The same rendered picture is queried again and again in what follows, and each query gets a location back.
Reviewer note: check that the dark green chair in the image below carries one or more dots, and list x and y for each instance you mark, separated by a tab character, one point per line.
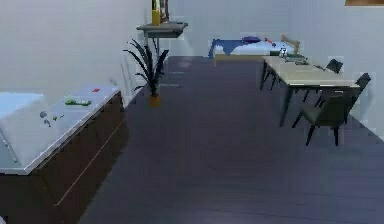
334	65
328	111

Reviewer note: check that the small grey objects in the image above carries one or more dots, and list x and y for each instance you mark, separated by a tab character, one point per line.
46	118

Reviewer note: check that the dark house plant orange pot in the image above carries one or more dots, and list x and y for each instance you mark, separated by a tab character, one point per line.
151	71

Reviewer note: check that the small red object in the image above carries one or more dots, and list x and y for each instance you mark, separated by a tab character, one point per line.
96	90

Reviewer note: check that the grey wall desk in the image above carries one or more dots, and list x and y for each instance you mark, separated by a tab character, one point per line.
163	29

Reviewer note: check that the dark brown white-topped cabinet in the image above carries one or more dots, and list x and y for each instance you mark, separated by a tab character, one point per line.
83	150

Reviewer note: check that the purple pillow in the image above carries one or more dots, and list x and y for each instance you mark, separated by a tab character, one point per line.
251	39

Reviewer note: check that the long beige dining table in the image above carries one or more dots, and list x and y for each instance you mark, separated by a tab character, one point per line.
300	75

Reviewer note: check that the dark flat book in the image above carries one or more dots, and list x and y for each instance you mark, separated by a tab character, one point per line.
295	58

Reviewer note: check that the bed with blue blanket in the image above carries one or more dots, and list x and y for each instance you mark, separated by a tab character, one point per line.
246	50

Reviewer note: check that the blue and white porcelain vase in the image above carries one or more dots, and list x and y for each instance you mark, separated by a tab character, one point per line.
283	52

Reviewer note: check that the yellow tall object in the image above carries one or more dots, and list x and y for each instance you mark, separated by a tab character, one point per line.
155	15

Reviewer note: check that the brown framed picture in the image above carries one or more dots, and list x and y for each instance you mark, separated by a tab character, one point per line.
364	2

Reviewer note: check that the dark grey tall object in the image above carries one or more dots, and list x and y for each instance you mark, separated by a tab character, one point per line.
163	11

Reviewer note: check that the red object on bed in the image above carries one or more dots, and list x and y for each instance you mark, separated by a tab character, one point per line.
269	41

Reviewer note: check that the green flat object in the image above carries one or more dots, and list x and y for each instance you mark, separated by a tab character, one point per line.
77	102

